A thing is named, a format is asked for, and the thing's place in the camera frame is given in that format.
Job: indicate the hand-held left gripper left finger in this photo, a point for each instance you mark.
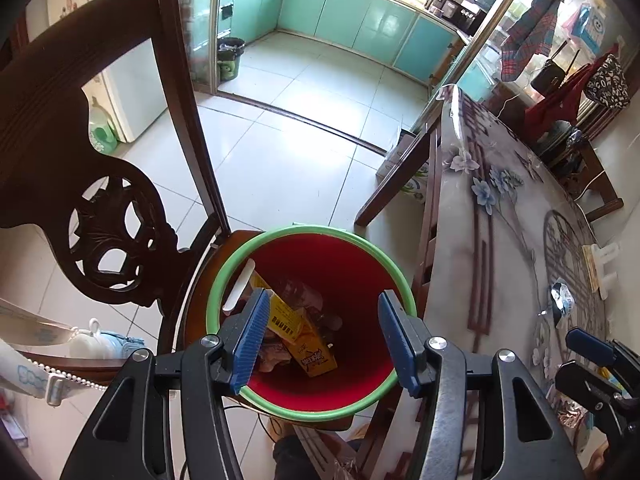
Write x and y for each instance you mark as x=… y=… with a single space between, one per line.
x=250 y=340

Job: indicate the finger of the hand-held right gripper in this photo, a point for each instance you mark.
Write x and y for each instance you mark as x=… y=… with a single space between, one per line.
x=590 y=346

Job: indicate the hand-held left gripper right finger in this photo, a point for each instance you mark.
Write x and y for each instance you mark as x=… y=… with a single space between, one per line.
x=397 y=340

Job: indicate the white paper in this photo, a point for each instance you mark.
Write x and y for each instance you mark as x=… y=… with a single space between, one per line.
x=275 y=357

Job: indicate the yellow packaging box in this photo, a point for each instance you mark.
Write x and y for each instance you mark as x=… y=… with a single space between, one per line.
x=285 y=325

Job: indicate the yellow drink carton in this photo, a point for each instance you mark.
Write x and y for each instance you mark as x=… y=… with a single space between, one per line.
x=312 y=355

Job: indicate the clear plastic bottle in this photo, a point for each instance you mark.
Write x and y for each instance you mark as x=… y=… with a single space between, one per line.
x=305 y=292

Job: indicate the red bin with green rim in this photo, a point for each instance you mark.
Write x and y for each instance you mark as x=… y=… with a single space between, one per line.
x=350 y=280

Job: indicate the black trash bin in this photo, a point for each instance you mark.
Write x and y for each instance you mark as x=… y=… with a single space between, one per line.
x=230 y=60

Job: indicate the table with floral cloth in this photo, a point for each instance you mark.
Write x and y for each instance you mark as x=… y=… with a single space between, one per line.
x=500 y=260

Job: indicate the cardboard box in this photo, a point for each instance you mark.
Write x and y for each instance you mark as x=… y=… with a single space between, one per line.
x=395 y=155

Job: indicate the dark red garment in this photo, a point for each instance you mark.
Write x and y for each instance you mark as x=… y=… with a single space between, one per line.
x=555 y=107

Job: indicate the green detergent bottle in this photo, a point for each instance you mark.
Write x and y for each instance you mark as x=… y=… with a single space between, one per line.
x=102 y=130

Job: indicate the black white printed bag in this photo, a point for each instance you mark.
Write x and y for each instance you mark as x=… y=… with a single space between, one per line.
x=607 y=82

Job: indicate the carved dark wooden chair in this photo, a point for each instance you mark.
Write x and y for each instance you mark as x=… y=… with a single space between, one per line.
x=50 y=160

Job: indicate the white refrigerator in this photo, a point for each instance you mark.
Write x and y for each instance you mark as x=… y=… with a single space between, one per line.
x=135 y=95

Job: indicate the black handbag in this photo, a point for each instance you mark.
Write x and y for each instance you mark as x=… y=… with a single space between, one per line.
x=550 y=75

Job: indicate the plaid cloth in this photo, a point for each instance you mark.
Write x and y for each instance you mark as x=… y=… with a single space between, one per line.
x=532 y=35

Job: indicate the blue smiley hanging bag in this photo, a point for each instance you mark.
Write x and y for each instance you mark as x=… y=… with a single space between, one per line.
x=590 y=22

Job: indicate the teal kitchen base cabinets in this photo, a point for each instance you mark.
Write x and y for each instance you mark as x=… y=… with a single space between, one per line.
x=350 y=15

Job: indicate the black countertop appliance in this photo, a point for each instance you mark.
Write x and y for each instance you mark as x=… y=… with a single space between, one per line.
x=467 y=15

